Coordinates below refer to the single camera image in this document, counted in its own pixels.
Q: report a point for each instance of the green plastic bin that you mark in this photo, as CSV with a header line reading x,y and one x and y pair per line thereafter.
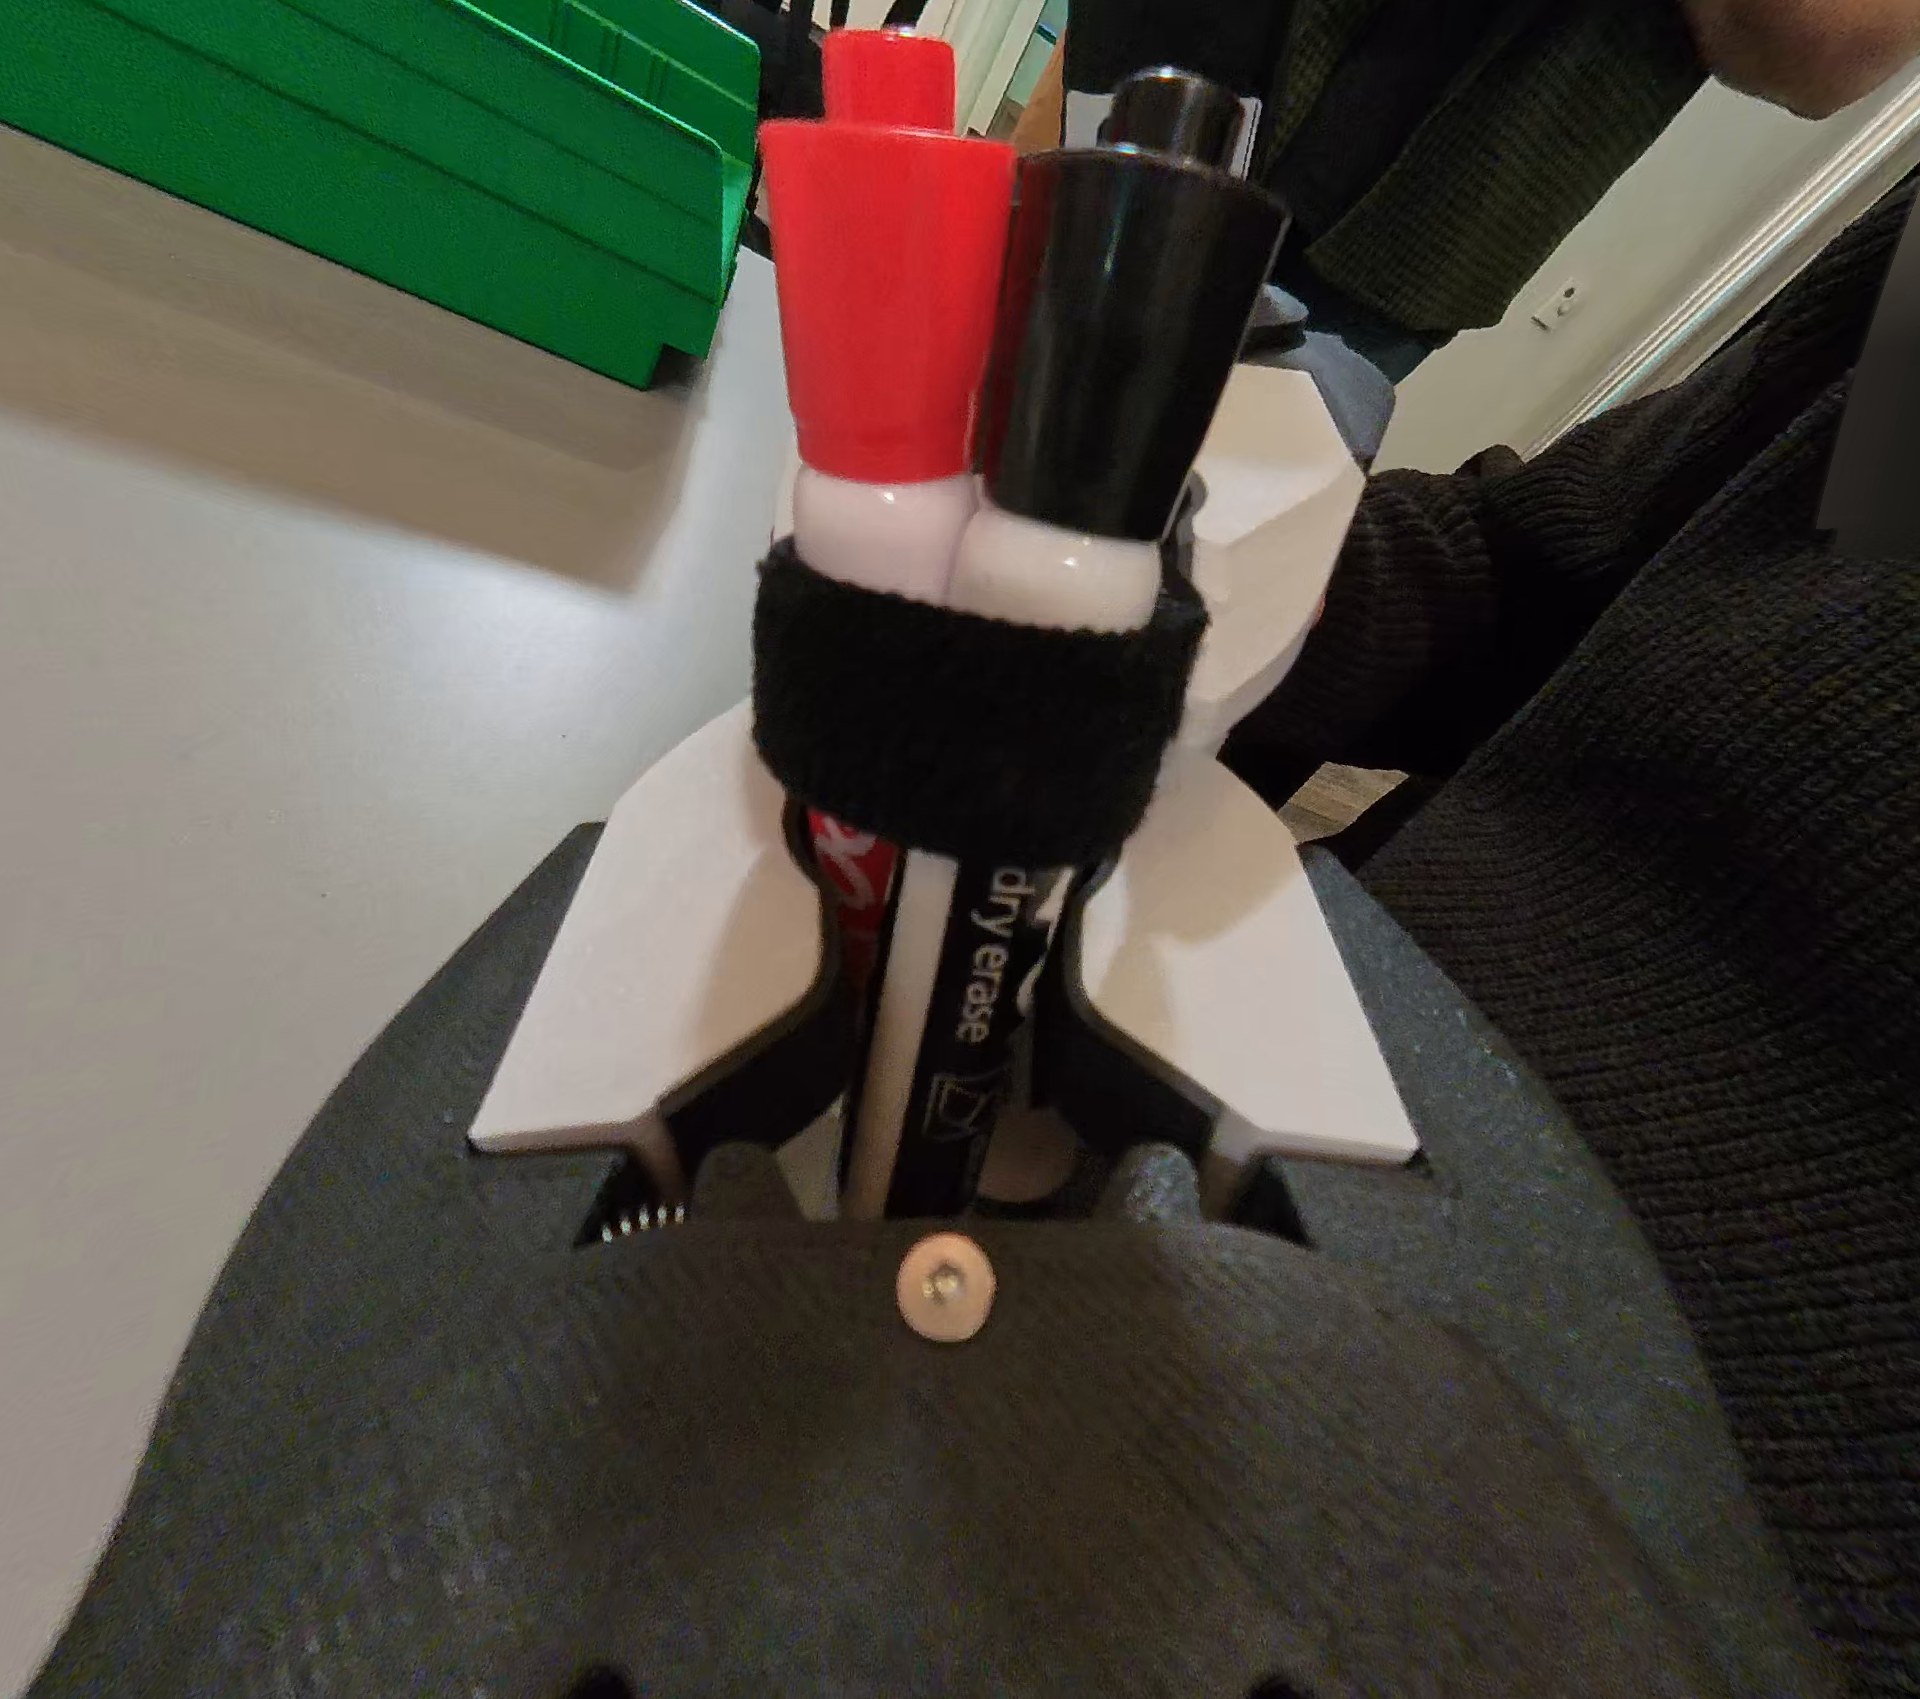
x,y
300,49

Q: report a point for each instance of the red dry-erase marker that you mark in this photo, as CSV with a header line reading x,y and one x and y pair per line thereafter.
x,y
885,288

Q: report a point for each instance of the white wall outlet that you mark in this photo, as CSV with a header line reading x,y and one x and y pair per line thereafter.
x,y
1560,304

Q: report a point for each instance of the person's right forearm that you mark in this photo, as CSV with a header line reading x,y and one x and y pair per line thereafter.
x,y
1501,574

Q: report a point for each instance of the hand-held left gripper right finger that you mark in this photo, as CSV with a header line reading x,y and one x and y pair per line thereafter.
x,y
1245,994

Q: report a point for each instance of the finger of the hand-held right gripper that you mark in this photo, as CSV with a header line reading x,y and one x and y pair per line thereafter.
x,y
783,522
1275,530

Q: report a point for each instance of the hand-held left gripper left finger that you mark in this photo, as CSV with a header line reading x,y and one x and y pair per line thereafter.
x,y
645,980

